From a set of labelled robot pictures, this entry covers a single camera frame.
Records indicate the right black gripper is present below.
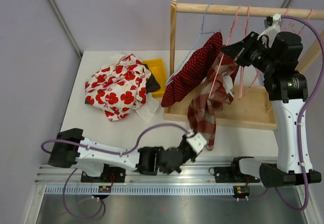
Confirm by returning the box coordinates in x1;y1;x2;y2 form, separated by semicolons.
221;32;278;75

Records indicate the white slotted cable duct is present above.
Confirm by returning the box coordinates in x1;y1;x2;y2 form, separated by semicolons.
45;184;234;196

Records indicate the dark red polka dot skirt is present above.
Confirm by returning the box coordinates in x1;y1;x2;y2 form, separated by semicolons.
161;32;223;108

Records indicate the red plaid skirt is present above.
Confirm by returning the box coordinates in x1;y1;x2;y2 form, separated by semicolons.
187;53;238;151

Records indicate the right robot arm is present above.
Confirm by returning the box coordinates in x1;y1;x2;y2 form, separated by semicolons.
221;31;322;188

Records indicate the yellow plastic tray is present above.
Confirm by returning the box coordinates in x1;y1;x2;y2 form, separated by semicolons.
142;58;167;98

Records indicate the blue wire hanger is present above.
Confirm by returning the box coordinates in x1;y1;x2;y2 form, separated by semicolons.
165;3;222;86

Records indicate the pink wire hanger grey skirt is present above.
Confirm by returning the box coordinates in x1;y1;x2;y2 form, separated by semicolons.
245;6;295;93

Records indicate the small circuit board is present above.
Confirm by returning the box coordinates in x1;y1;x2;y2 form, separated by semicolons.
98;185;112;193

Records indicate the pink wire hanger floral skirt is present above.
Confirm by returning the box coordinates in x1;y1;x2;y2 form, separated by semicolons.
238;5;252;99

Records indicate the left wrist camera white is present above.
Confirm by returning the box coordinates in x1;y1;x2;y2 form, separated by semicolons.
185;130;208;155

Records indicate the pink wire hanger plaid skirt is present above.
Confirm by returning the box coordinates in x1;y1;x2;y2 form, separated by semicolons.
208;5;241;98

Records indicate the dark grey dotted skirt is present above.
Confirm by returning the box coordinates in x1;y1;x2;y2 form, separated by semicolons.
146;73;161;93

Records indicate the wooden clothes rack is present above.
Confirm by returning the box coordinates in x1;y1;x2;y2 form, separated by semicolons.
164;0;323;130

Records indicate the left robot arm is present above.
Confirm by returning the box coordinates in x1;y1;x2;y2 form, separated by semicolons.
48;128;207;182

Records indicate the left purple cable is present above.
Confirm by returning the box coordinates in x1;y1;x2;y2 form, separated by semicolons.
40;123;193;219

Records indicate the white red floral skirt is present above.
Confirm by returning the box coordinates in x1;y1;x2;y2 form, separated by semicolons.
85;54;152;122

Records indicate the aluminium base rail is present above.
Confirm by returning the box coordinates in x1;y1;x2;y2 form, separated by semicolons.
32;156;279;186

